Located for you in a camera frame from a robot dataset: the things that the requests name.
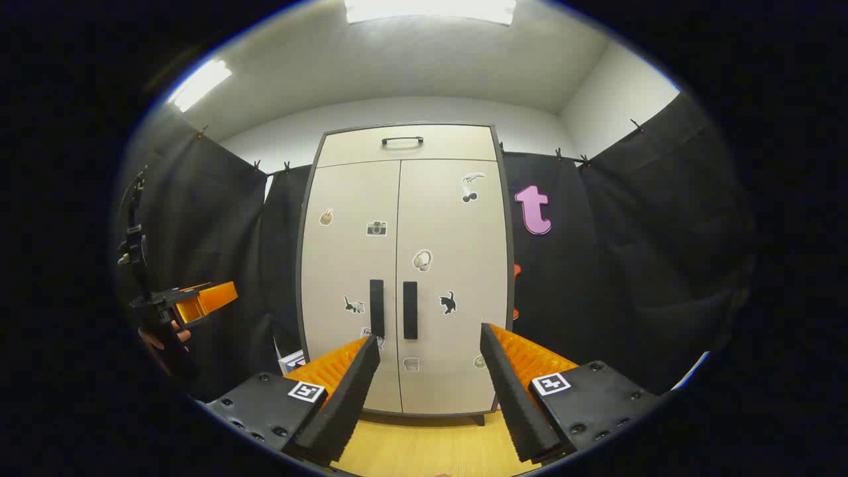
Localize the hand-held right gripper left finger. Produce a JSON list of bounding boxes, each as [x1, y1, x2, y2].
[[205, 335, 382, 464]]

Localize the grey double-door shoe cabinet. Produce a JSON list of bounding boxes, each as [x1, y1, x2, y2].
[[296, 123, 516, 425]]

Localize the cream cabinet drawer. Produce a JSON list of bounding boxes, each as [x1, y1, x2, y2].
[[317, 125, 498, 168]]

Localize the cream cabinet door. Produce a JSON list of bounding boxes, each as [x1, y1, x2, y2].
[[396, 159, 509, 415], [301, 161, 403, 413]]

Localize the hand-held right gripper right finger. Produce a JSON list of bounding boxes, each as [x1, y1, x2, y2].
[[480, 323, 663, 464]]

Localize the black backdrop cloth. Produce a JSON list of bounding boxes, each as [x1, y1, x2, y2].
[[116, 93, 756, 401]]

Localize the black door handle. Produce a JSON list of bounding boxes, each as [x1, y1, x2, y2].
[[370, 280, 386, 339], [403, 282, 419, 340]]

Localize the narrow ceiling light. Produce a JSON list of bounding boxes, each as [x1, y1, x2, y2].
[[169, 60, 233, 112]]

